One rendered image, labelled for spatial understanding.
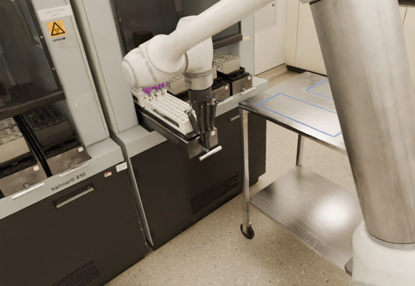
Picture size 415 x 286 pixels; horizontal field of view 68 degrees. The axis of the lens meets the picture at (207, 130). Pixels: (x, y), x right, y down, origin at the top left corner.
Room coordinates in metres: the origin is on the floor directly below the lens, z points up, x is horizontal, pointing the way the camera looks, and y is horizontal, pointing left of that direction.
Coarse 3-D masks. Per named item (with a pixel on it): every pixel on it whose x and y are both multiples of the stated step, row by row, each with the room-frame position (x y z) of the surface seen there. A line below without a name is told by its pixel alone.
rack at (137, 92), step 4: (132, 88) 1.29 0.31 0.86; (136, 88) 1.29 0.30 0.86; (140, 88) 1.28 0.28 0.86; (132, 92) 1.24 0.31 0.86; (136, 92) 1.25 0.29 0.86; (140, 92) 1.23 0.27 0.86; (132, 96) 1.32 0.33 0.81; (136, 96) 1.21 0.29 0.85; (140, 96) 1.19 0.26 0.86; (144, 96) 1.20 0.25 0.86; (136, 100) 1.28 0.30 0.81; (140, 100) 1.19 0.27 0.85; (140, 104) 1.20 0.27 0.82
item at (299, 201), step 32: (256, 96) 1.17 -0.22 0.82; (288, 96) 1.14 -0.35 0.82; (320, 96) 1.11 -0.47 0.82; (288, 128) 0.92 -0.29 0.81; (320, 128) 0.87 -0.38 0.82; (288, 192) 1.14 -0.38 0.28; (320, 192) 1.12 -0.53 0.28; (352, 192) 1.10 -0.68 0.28; (288, 224) 0.94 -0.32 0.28; (320, 224) 0.93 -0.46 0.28; (352, 224) 0.91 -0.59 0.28
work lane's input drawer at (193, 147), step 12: (144, 108) 1.17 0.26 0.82; (144, 120) 1.15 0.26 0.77; (156, 120) 1.08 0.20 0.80; (168, 132) 0.99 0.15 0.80; (180, 132) 0.95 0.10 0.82; (192, 132) 0.94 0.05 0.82; (216, 132) 0.97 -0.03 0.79; (180, 144) 0.93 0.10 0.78; (192, 144) 0.90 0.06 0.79; (216, 144) 0.96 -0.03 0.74; (192, 156) 0.90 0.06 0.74; (204, 156) 0.88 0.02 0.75
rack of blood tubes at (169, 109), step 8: (160, 96) 1.17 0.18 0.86; (168, 96) 1.16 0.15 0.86; (144, 104) 1.16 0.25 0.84; (152, 104) 1.10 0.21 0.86; (160, 104) 1.09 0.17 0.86; (168, 104) 1.08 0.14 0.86; (176, 104) 1.08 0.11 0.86; (184, 104) 1.08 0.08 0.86; (152, 112) 1.11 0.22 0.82; (160, 112) 1.09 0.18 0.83; (168, 112) 1.02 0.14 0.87; (176, 112) 1.01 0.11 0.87; (184, 112) 1.01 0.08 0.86; (168, 120) 1.06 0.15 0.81; (176, 120) 0.96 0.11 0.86; (184, 120) 0.94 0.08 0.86; (176, 128) 0.97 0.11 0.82; (184, 128) 0.93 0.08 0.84; (192, 128) 0.95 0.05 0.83
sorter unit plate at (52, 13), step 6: (60, 6) 1.07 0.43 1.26; (66, 6) 1.08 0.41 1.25; (42, 12) 1.04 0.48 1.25; (48, 12) 1.05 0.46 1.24; (54, 12) 1.06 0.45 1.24; (60, 12) 1.07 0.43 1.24; (66, 12) 1.08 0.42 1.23; (42, 18) 1.04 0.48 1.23; (48, 18) 1.05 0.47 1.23; (54, 18) 1.06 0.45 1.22
